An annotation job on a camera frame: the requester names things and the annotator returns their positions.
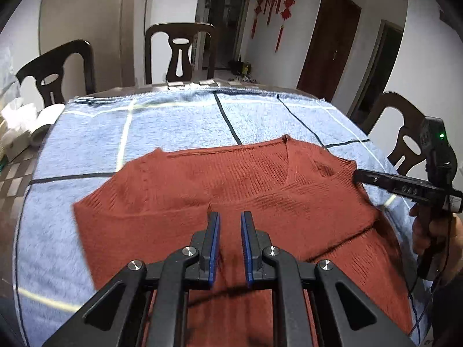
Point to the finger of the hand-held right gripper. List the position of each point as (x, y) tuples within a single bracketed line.
[(390, 184)]

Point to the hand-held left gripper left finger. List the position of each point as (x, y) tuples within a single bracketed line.
[(216, 245)]

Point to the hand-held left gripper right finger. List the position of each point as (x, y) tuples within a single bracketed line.
[(246, 245)]

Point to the rust red knit sweater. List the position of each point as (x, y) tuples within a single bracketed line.
[(253, 188)]

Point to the person's right hand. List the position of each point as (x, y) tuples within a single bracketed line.
[(419, 231)]

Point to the dark wooden chair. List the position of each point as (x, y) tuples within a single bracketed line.
[(155, 43), (390, 101), (72, 48)]

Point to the blue checked blanket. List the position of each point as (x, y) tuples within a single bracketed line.
[(173, 123)]

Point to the dark brown door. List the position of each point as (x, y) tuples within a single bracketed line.
[(325, 43)]

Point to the green bottle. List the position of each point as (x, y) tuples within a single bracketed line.
[(247, 69)]

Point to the white tape roll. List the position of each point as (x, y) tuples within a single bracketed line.
[(47, 119)]

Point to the white tissue box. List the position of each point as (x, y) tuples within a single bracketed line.
[(14, 144)]

